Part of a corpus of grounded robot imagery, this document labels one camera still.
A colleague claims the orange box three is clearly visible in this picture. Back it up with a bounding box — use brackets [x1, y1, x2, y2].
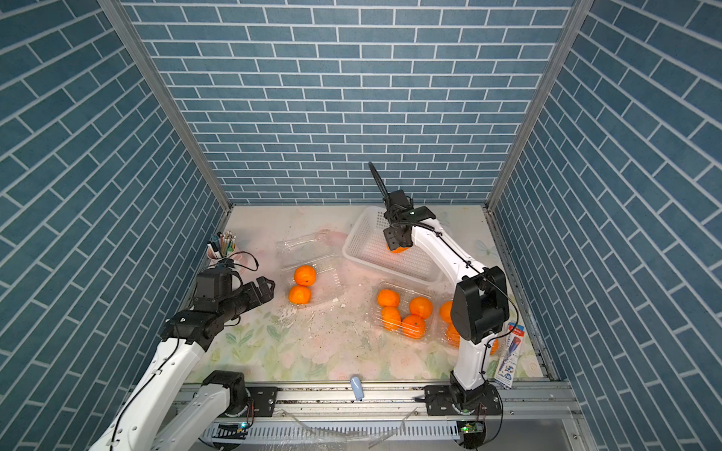
[288, 285, 312, 306]
[381, 306, 402, 332]
[445, 323, 461, 348]

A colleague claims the pink metal pen bucket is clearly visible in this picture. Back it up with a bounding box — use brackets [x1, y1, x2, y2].
[207, 231, 236, 267]

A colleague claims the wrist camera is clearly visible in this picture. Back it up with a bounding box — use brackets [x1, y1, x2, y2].
[384, 190, 414, 222]
[192, 267, 234, 312]

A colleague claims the orange box two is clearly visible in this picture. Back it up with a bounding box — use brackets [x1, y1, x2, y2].
[387, 246, 409, 254]
[409, 297, 434, 319]

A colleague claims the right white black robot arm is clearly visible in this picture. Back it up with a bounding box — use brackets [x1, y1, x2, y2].
[384, 206, 510, 398]

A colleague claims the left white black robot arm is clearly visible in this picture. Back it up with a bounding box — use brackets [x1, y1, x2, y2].
[90, 276, 276, 450]

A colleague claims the clear plastic clamshell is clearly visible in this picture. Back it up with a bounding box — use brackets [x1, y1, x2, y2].
[369, 281, 445, 343]
[276, 229, 344, 308]

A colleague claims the blue white packaged item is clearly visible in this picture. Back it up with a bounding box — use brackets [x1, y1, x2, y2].
[494, 323, 526, 389]

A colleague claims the orange box one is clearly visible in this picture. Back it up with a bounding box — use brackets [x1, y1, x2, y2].
[439, 302, 453, 324]
[293, 265, 317, 287]
[377, 289, 400, 308]

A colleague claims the orange middle box four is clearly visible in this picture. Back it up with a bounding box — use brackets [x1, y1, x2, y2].
[402, 314, 426, 339]

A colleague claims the white perforated plastic basket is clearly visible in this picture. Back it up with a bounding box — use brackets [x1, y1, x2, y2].
[342, 205, 452, 286]

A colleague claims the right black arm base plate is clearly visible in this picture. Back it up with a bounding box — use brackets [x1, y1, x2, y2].
[414, 383, 503, 416]

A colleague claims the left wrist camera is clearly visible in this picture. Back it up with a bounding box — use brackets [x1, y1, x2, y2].
[192, 267, 234, 312]

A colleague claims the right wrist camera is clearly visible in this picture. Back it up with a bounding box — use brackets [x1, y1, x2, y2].
[384, 190, 414, 222]

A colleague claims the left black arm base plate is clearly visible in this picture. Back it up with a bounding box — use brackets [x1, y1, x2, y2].
[221, 386, 278, 418]

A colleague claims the small light blue cylinder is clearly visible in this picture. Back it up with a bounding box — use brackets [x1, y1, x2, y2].
[350, 375, 365, 401]

